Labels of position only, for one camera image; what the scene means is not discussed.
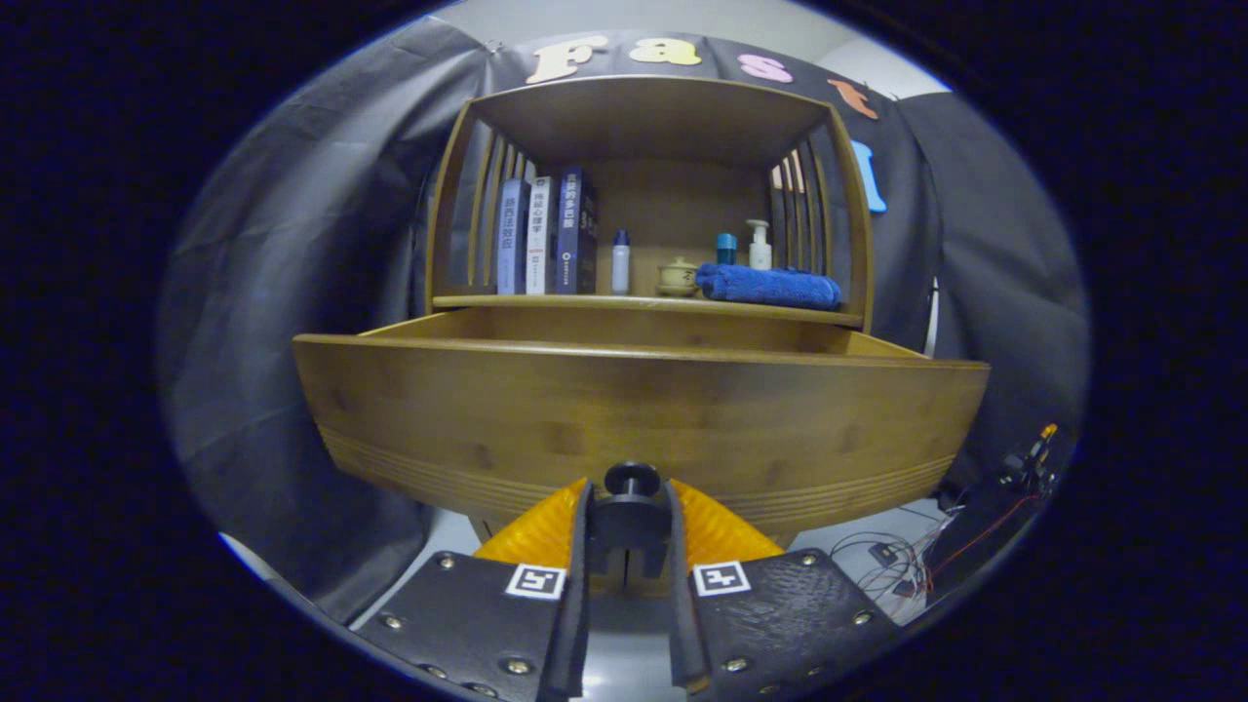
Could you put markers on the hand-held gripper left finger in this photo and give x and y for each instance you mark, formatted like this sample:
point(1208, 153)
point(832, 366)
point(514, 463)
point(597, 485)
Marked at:
point(577, 604)

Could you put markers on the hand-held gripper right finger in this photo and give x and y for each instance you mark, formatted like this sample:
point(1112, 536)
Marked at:
point(680, 624)

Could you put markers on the wooden countertop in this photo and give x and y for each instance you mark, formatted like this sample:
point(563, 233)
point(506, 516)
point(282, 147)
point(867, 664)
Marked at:
point(643, 302)

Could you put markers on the wooden cabinet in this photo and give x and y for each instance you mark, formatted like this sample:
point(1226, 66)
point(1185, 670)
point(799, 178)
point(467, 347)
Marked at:
point(653, 117)

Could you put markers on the white bottle with blue cap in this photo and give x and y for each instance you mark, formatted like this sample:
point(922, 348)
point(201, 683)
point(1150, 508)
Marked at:
point(621, 268)

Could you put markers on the beige lidded teacup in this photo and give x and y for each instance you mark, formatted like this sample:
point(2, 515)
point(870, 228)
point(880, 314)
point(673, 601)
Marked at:
point(677, 278)

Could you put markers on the blue folded towel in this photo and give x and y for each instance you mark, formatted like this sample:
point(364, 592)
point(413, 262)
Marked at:
point(770, 288)

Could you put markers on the white book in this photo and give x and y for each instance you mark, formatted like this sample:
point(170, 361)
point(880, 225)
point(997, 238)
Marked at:
point(539, 239)

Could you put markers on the dark blue book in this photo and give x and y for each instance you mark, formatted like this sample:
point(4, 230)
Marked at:
point(573, 234)

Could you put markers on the grey-blue book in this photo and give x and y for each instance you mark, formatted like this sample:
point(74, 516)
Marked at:
point(512, 239)

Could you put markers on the teal bottle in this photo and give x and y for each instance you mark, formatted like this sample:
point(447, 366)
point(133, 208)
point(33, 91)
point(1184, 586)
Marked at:
point(726, 250)

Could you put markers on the white pump bottle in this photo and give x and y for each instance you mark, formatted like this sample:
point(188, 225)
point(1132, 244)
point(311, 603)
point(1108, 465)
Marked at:
point(760, 253)

